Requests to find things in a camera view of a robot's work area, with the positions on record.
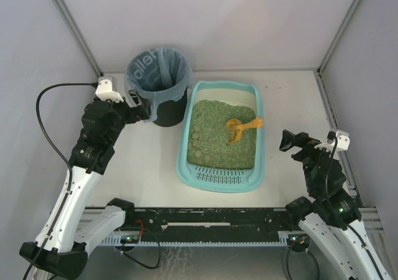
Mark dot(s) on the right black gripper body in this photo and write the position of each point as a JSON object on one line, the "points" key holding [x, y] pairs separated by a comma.
{"points": [[298, 143]]}

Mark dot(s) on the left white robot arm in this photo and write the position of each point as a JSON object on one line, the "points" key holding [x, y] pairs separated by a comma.
{"points": [[61, 248]]}

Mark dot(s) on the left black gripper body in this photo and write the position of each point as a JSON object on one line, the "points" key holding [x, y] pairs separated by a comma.
{"points": [[134, 104]]}

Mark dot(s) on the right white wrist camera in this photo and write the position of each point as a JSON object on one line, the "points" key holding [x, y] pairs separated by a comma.
{"points": [[337, 140]]}

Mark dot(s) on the green cat litter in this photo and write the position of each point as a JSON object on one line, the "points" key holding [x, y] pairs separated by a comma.
{"points": [[208, 137]]}

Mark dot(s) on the black trash bin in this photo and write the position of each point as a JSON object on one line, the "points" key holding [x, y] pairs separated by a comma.
{"points": [[171, 113]]}

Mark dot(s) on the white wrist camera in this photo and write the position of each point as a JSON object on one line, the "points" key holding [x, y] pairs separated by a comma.
{"points": [[107, 88], [337, 140]]}

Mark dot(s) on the orange litter scoop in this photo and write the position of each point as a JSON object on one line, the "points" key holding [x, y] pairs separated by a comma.
{"points": [[236, 128]]}

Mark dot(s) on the blue plastic bin liner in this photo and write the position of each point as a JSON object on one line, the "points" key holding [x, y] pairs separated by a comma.
{"points": [[159, 75]]}

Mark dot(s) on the teal litter box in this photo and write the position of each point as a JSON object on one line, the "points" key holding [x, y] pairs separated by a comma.
{"points": [[223, 180]]}

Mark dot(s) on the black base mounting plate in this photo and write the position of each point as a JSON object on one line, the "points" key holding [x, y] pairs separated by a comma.
{"points": [[155, 220]]}

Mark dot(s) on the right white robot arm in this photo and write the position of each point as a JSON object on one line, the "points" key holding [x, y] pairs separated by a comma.
{"points": [[329, 216]]}

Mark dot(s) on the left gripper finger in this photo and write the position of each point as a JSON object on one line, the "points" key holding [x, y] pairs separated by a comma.
{"points": [[143, 111], [133, 99]]}

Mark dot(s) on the blue slotted cable duct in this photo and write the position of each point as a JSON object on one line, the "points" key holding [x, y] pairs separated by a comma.
{"points": [[204, 237]]}

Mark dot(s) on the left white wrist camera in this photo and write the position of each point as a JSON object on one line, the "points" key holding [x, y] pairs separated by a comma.
{"points": [[107, 88]]}

